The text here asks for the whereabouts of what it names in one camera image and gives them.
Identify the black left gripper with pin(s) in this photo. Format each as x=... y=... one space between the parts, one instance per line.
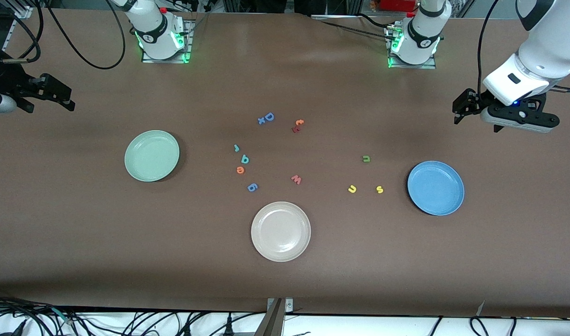
x=474 y=101

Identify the aluminium frame profile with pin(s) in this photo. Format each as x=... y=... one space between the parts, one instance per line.
x=17 y=23

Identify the blue plate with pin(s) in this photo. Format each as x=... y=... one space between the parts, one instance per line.
x=435 y=188

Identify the light green plate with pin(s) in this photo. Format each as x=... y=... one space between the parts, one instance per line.
x=152 y=155

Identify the red box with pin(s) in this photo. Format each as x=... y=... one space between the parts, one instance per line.
x=397 y=4

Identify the black power plug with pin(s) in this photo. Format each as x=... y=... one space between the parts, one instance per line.
x=228 y=324

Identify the beige plate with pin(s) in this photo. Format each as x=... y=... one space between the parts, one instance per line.
x=281 y=231

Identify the metal table bracket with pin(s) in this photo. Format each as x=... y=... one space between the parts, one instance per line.
x=275 y=317

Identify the brown table cover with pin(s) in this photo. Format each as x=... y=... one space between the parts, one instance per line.
x=79 y=233

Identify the red letter w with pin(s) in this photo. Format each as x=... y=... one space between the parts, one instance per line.
x=296 y=179

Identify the blue letter D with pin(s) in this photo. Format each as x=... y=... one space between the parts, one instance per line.
x=269 y=117

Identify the blue letter g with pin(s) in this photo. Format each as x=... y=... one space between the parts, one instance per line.
x=252 y=187

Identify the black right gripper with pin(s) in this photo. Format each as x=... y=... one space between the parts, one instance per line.
x=5 y=79

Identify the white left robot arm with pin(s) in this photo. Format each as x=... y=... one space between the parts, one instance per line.
x=541 y=51

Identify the teal letter q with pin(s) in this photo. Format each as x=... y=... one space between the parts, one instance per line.
x=245 y=159

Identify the white tape scrap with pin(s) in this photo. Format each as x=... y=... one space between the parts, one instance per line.
x=481 y=309

